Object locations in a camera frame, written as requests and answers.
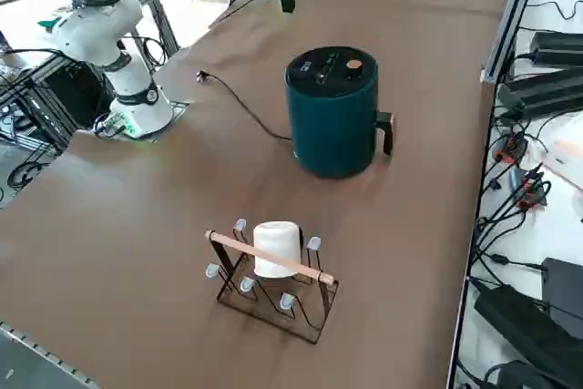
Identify dark green air fryer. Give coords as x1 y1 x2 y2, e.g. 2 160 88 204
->
285 45 396 179

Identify black control box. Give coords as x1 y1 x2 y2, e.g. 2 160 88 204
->
43 60 115 133

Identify teal green object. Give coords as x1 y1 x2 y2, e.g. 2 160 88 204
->
36 15 65 33

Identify white cup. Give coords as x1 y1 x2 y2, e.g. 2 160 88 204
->
252 220 306 281

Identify long black power adapter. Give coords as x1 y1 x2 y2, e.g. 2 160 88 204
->
496 67 583 120
473 283 583 370

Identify orange and black connector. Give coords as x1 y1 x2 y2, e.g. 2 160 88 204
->
518 169 550 211
496 132 529 163

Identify white box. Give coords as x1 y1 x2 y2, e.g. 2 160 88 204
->
545 137 583 190

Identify black air fryer power cord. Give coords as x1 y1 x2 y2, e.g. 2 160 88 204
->
194 69 293 140

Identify black wire cup rack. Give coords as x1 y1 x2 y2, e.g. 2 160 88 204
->
202 218 341 346

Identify coiled black cable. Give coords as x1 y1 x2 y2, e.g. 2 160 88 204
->
6 159 46 192

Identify grey aluminium rail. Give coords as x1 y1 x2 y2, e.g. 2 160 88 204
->
0 319 99 389

